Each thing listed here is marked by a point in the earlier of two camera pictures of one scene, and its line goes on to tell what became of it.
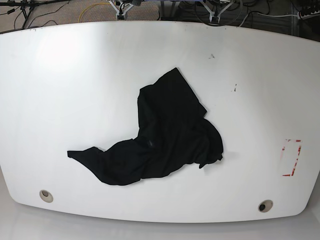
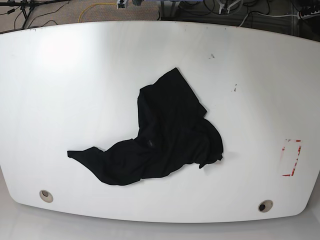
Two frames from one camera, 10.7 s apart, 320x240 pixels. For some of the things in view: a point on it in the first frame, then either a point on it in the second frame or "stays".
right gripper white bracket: x=212 y=13 → x=222 y=5
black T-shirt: x=173 y=137 stays
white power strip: x=299 y=16 stays
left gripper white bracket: x=117 y=10 → x=125 y=2
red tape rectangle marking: x=283 y=148 stays
